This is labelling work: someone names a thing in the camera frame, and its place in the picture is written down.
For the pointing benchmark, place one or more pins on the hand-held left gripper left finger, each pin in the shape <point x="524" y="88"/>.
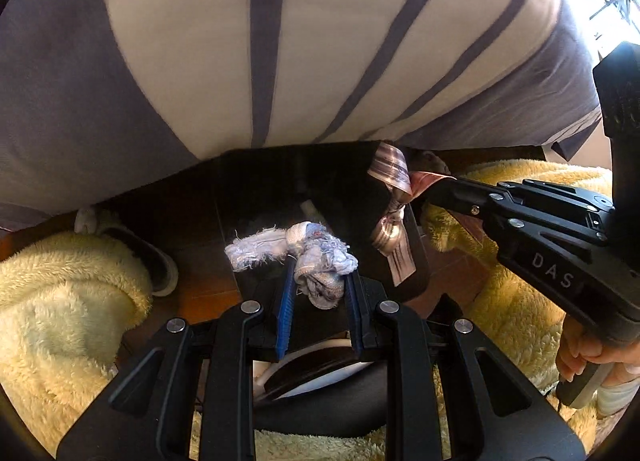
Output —
<point x="285" y="311"/>

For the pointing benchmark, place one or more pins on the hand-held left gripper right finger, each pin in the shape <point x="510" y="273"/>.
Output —
<point x="356" y="311"/>

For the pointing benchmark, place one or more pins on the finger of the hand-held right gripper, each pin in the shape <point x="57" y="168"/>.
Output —
<point x="450" y="196"/>
<point x="560" y="193"/>

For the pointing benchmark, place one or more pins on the striped brown pink ribbon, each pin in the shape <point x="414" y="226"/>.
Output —
<point x="395" y="168"/>

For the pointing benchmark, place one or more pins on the black square bin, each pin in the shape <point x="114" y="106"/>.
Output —
<point x="260" y="181"/>

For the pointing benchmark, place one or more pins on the person's right hand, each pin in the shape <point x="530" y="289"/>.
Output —
<point x="575" y="351"/>

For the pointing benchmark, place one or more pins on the yellow fluffy fleece cloth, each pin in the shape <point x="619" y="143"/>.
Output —
<point x="520" y="311"/>
<point x="55" y="321"/>

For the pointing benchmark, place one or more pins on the white round rimmed object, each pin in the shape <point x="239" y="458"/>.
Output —
<point x="320" y="381"/>

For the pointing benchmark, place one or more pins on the white plastic tube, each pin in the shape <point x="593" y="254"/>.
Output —
<point x="312" y="211"/>

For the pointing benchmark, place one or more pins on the grey white slipper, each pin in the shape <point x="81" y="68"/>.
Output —
<point x="150" y="256"/>

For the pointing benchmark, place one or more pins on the blue white striped duvet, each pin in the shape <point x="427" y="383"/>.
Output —
<point x="175" y="41"/>

